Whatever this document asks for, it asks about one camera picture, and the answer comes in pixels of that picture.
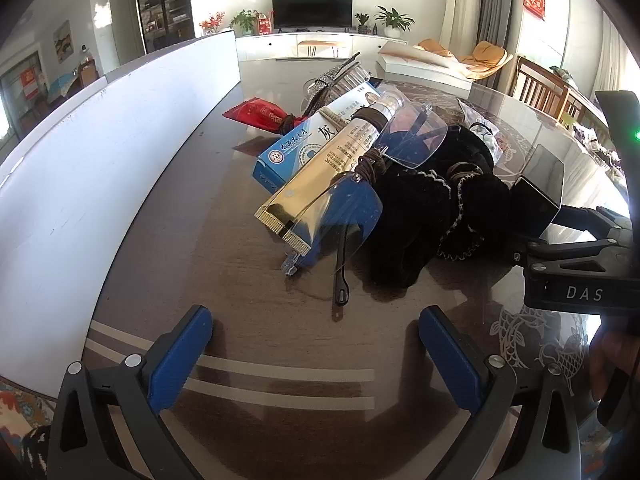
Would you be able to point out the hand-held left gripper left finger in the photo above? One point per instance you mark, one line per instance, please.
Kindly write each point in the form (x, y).
(179, 357)

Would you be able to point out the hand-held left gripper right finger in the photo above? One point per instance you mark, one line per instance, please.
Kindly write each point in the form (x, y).
(450, 360)

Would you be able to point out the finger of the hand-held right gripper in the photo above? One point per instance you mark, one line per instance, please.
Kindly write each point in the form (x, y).
(565, 252)
(590, 221)

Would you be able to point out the black glossy box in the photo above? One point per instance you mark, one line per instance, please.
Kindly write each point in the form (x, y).
(537, 200)

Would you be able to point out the wooden stick bundle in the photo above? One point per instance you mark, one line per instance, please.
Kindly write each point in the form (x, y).
(482, 142)

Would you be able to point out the person's right hand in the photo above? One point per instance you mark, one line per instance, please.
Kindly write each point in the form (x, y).
(606, 365)

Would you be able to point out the cluttered wooden sideboard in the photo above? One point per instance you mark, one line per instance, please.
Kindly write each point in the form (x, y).
(595, 130)

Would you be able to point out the black knit cloth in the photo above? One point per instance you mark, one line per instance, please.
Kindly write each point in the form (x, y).
(415, 220)

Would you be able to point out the wooden chair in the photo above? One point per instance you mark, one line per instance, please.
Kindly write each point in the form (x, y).
(537, 85)

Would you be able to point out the patterned rug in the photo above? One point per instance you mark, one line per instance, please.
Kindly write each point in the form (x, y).
(20, 410)

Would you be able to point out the clear safety glasses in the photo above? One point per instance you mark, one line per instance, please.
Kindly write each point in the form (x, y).
(350, 210)

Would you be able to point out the lounge chair orange cushions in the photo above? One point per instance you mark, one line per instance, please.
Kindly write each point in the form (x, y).
(487, 55)

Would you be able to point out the white partition board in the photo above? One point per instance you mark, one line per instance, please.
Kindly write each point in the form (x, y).
(100, 160)

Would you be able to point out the gold tube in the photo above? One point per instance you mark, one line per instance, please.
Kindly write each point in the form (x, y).
(320, 180)

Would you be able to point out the white flat box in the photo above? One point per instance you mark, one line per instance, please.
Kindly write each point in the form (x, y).
(425, 67)

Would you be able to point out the blue and white box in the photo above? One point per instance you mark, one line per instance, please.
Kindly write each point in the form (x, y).
(295, 152)

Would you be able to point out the grey curtain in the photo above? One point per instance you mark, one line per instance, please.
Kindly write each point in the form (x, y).
(495, 5)

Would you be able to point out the cream curtain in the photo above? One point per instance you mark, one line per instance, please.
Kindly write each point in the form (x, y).
(462, 7)

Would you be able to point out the red snack packet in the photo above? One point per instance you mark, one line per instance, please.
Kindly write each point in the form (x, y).
(255, 112)

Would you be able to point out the large potted plant white pot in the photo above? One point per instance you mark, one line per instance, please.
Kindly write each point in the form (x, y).
(394, 21)

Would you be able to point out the silver rhinestone hair accessory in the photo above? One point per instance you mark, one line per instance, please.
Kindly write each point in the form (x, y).
(325, 85)

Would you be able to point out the small potted plant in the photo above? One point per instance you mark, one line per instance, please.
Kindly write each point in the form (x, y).
(362, 22)

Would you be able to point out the red door poster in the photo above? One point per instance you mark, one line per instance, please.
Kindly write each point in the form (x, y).
(29, 82)

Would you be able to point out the white television cabinet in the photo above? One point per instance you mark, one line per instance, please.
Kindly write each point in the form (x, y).
(280, 46)

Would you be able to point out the red flower bouquet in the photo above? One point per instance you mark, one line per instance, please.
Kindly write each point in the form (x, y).
(212, 22)

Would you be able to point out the green leafy potted plant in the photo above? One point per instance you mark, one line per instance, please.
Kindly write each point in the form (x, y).
(244, 21)

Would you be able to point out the red gift box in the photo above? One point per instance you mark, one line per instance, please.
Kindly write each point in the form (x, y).
(264, 25)

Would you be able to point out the black flat television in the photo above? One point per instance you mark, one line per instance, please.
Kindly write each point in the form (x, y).
(312, 8)

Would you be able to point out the glass display cabinet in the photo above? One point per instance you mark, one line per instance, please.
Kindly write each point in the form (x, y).
(165, 5)

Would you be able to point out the framed wall picture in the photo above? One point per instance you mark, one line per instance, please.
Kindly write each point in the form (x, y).
(63, 41)

